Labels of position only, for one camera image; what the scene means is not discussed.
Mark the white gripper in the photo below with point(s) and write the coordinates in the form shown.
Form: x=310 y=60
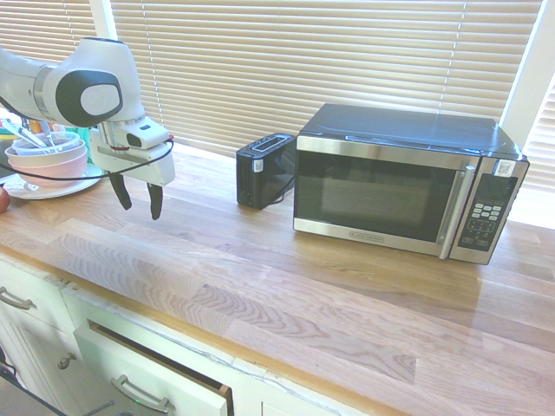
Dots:
x=145 y=167

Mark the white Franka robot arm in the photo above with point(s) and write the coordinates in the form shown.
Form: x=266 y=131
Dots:
x=95 y=65

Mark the black two-slot toaster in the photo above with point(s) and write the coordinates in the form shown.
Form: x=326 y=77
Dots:
x=260 y=177

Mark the white plate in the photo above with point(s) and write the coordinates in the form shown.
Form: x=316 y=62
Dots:
x=56 y=188

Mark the pink bowl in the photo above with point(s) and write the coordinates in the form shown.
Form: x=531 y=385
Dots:
x=47 y=171

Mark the clear plastic container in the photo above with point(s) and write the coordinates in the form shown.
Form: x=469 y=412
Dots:
x=60 y=139

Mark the metal utensil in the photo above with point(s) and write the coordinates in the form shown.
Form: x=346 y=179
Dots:
x=32 y=138

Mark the open white drawer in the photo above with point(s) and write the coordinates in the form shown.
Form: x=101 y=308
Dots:
x=143 y=368

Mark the round metal cabinet knob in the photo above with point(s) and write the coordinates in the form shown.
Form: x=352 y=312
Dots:
x=66 y=361

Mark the wide beige window blind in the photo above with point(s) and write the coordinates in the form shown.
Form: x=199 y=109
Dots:
x=325 y=65

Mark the black stainless steel microwave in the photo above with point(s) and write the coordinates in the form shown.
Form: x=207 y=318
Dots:
x=381 y=190

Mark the narrow beige window blind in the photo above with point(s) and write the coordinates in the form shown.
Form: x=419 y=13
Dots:
x=542 y=143

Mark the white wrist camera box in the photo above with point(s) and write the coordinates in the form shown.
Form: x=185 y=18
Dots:
x=145 y=135

